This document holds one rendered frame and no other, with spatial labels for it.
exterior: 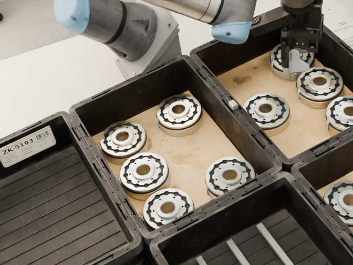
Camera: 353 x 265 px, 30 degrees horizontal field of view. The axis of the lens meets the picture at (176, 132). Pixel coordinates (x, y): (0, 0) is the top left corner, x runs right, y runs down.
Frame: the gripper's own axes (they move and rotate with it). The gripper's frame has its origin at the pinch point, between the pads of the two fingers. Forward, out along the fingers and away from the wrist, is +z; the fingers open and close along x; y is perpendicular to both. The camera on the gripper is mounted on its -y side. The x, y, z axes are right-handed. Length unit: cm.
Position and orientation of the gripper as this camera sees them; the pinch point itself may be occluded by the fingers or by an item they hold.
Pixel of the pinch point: (288, 67)
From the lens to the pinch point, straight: 154.5
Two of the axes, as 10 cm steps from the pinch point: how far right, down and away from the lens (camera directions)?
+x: 3.1, -7.4, 6.0
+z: 1.3, 6.5, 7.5
